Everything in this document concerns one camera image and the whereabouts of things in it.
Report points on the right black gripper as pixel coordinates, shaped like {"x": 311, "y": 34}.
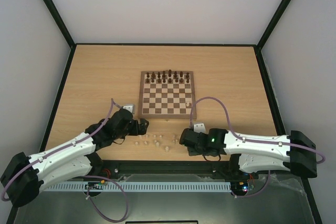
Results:
{"x": 184, "y": 137}

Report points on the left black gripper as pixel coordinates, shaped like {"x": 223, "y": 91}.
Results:
{"x": 143, "y": 129}

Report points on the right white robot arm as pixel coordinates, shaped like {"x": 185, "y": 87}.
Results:
{"x": 294, "y": 153}

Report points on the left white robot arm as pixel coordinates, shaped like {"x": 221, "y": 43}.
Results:
{"x": 25, "y": 177}

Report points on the wooden chess board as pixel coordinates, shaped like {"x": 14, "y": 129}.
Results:
{"x": 166, "y": 100}

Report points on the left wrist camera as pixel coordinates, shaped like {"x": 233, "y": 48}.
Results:
{"x": 129, "y": 107}

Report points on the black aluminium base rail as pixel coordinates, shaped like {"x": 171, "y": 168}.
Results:
{"x": 227, "y": 170}

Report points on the white slotted cable duct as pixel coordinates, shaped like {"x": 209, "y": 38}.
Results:
{"x": 151, "y": 187}

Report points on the black cage frame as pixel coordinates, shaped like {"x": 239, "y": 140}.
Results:
{"x": 273, "y": 104}

